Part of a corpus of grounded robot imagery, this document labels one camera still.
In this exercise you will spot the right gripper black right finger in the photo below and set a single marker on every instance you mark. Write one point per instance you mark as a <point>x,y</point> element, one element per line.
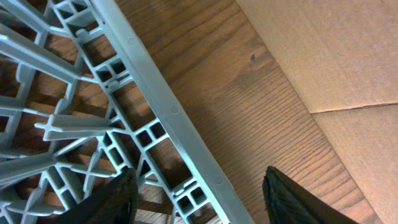
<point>288,202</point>

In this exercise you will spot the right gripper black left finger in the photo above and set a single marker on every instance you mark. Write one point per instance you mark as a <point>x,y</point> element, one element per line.
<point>116,202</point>

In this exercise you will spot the grey plastic dishwasher rack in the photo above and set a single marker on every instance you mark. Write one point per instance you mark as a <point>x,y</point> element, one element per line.
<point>145,127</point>

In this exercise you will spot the brown cardboard sheet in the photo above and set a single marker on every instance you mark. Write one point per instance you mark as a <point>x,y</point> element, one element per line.
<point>341,58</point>

